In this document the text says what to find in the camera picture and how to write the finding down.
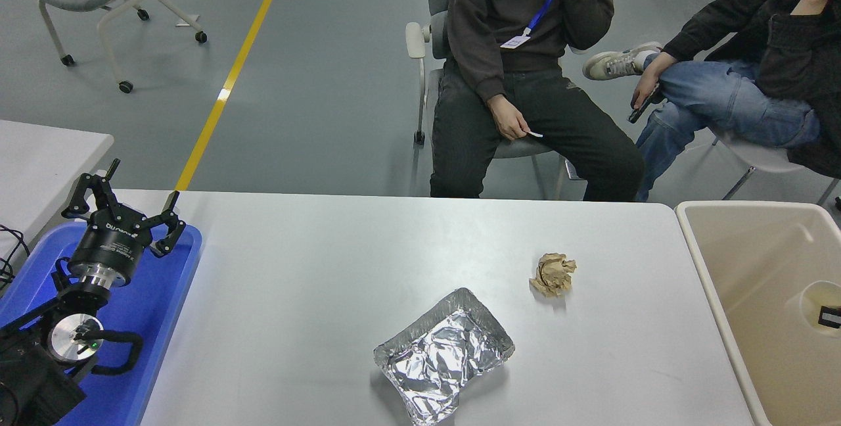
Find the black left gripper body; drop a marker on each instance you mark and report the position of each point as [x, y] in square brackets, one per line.
[112, 245]

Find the white paper cup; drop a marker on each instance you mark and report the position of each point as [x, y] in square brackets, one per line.
[815, 294]

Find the black phone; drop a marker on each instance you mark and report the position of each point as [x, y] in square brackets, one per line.
[644, 107]

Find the foil tray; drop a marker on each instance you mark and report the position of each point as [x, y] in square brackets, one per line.
[440, 354]

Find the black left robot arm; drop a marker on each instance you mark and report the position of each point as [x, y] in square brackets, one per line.
[33, 373]

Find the person's right hand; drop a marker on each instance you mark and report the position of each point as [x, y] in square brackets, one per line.
[509, 117]
[650, 81]

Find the blue plastic tray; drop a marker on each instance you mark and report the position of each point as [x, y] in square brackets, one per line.
[151, 294]

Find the white side table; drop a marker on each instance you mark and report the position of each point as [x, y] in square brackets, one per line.
[39, 163]

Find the large pale bin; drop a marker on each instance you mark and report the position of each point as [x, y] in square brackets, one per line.
[755, 294]

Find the seated person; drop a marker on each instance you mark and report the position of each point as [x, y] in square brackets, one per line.
[486, 5]
[723, 91]

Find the crumpled tan paper ball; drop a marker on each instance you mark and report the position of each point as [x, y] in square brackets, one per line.
[552, 275]

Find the grey chair with white armrest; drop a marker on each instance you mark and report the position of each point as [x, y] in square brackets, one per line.
[415, 38]

